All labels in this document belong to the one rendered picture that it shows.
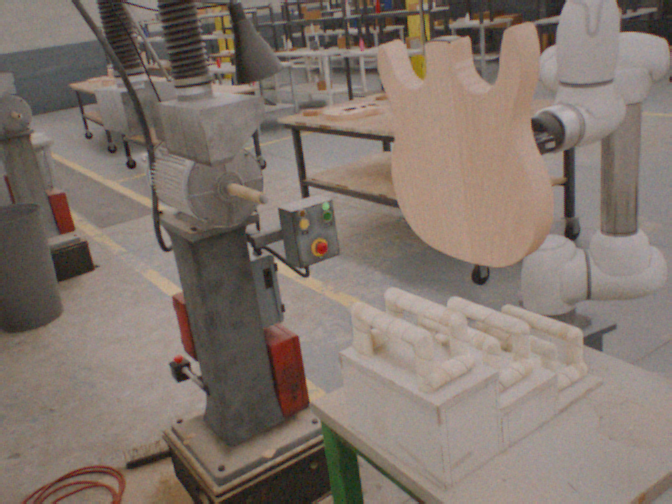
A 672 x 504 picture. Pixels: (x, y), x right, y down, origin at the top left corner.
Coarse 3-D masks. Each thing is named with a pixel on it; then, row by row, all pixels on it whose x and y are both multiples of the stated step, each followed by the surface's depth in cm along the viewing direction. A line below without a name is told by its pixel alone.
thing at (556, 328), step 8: (504, 312) 152; (512, 312) 150; (520, 312) 149; (528, 312) 148; (528, 320) 147; (536, 320) 145; (544, 320) 144; (552, 320) 143; (536, 328) 146; (544, 328) 144; (552, 328) 142; (560, 328) 141; (568, 328) 140; (576, 328) 139; (560, 336) 141; (568, 336) 139; (576, 336) 138
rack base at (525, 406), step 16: (480, 352) 141; (544, 368) 132; (512, 384) 129; (528, 384) 128; (544, 384) 128; (512, 400) 124; (528, 400) 126; (544, 400) 129; (512, 416) 124; (528, 416) 127; (544, 416) 131; (512, 432) 125; (528, 432) 129
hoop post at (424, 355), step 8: (416, 344) 113; (424, 344) 112; (432, 344) 113; (416, 352) 113; (424, 352) 113; (432, 352) 113; (416, 360) 114; (424, 360) 113; (432, 360) 114; (416, 368) 115; (424, 368) 114; (432, 368) 114; (424, 376) 114; (424, 392) 116
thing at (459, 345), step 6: (450, 330) 118; (456, 330) 117; (462, 330) 117; (450, 336) 118; (456, 336) 117; (462, 336) 117; (450, 342) 119; (456, 342) 118; (462, 342) 117; (468, 342) 119; (450, 348) 119; (456, 348) 118; (462, 348) 118; (468, 348) 119; (456, 354) 118; (462, 354) 118
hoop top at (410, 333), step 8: (360, 304) 125; (352, 312) 126; (360, 312) 124; (368, 312) 123; (376, 312) 122; (360, 320) 125; (368, 320) 122; (376, 320) 120; (384, 320) 119; (392, 320) 118; (400, 320) 117; (384, 328) 119; (392, 328) 117; (400, 328) 116; (408, 328) 115; (416, 328) 114; (400, 336) 116; (408, 336) 114; (416, 336) 113; (424, 336) 112
